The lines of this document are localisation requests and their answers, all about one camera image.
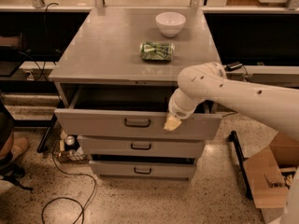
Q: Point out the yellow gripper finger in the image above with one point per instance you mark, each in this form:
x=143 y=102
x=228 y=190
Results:
x=171 y=123

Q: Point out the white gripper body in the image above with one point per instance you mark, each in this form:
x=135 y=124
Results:
x=178 y=112

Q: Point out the grey top drawer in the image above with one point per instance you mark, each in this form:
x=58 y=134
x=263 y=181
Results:
x=132 y=112

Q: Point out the grey drawer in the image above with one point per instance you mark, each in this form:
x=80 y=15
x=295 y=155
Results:
x=139 y=147
x=132 y=112
x=143 y=167

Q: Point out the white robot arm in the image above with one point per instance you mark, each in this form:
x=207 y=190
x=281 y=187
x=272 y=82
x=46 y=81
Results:
x=273 y=106

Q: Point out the grey drawer cabinet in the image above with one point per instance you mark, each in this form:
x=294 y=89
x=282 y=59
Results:
x=106 y=51

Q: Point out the grey bottom drawer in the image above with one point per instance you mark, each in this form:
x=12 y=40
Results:
x=143 y=167

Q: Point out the grey middle drawer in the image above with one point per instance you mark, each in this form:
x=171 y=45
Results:
x=139 y=147

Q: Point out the black table leg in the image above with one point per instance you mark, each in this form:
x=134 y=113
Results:
x=240 y=157

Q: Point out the green soda can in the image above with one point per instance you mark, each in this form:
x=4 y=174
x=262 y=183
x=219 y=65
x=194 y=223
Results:
x=156 y=51

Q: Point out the black power adapter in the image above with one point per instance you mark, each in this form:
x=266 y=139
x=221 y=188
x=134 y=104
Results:
x=233 y=66

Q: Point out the white ceramic bowl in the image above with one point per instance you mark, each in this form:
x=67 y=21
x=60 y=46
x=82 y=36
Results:
x=170 y=23

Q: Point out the cardboard box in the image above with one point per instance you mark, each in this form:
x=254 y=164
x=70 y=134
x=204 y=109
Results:
x=264 y=173

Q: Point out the brown shoe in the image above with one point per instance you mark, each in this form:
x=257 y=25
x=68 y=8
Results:
x=12 y=149

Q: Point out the black chair base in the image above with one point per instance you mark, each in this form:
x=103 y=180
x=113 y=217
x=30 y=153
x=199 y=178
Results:
x=12 y=173

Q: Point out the wire basket with items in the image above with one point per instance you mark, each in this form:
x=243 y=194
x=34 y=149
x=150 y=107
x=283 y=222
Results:
x=68 y=149

